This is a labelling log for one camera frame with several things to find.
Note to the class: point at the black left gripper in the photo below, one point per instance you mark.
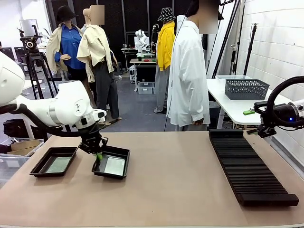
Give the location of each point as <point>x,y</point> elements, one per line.
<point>91,142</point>

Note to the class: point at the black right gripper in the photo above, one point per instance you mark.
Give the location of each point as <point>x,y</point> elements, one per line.
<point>285,116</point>

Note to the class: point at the black ESD tray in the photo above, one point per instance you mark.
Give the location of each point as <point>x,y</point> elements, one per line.
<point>98,169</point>
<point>39,166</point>

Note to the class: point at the green circuit board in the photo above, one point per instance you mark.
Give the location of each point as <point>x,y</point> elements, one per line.
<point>115,166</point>
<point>59,164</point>

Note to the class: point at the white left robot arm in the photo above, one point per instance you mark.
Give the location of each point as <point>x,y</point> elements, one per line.
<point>69,104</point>

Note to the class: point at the small white robot arm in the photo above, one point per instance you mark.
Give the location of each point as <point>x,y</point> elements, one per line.
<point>140,41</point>

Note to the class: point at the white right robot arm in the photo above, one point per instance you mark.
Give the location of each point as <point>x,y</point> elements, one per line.
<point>298,105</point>

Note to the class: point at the person's bare hand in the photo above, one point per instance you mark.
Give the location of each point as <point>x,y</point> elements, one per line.
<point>198,122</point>

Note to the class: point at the grey plastic basket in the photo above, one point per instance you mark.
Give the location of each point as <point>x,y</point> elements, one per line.
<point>247,90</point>

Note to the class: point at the dark grey bin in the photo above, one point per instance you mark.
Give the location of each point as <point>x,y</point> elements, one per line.
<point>215,114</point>

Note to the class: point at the black slotted board rack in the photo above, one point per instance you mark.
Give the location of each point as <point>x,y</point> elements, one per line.
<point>249,171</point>

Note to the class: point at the clear flat plastic box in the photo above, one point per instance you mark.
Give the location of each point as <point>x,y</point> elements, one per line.
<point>221,77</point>

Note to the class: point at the thin black light stand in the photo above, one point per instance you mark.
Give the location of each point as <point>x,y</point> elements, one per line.
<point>252,47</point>

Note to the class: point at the brown cardboard box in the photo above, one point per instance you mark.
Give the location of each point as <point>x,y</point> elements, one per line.
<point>23,145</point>

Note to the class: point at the clear plastic storage box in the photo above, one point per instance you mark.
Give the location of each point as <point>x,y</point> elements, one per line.
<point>145,88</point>

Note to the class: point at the person in white shirt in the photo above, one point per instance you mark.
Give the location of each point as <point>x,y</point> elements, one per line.
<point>185,71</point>

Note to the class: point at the black bag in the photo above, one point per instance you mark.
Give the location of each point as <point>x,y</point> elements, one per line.
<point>16,128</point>

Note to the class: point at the clear plastic bin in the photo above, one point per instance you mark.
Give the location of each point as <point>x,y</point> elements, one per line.
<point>12,166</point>

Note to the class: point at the black stand with legs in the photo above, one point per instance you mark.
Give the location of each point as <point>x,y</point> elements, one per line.
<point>228,35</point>

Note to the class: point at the black cabinet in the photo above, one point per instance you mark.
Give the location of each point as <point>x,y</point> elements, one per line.
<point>146,73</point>

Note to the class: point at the small wood-top table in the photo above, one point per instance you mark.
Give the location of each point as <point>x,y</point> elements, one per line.
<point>142,60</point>

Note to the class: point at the mannequin with cream jacket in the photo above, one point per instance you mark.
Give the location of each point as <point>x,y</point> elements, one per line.
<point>95,47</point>

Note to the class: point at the mannequin with blue shirt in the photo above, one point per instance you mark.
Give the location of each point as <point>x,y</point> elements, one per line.
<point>70,47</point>

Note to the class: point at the mannequin with yellow top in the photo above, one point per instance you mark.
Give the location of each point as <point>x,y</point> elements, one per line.
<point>165,47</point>

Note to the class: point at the dark computer monitor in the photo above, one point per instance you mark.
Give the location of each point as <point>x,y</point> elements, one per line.
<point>20,55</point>
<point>7,53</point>

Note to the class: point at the black patterned bucket hat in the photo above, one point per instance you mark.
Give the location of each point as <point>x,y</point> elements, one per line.
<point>166,14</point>

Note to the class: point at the black brimmed hat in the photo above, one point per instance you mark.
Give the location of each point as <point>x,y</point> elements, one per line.
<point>65,13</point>

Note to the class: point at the black mannequin base plate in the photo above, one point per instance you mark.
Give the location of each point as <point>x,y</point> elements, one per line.
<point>111,123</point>

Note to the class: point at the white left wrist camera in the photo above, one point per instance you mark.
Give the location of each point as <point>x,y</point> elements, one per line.
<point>98,115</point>

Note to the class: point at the black camera tripod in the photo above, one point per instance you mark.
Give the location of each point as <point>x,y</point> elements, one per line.
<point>32,45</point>

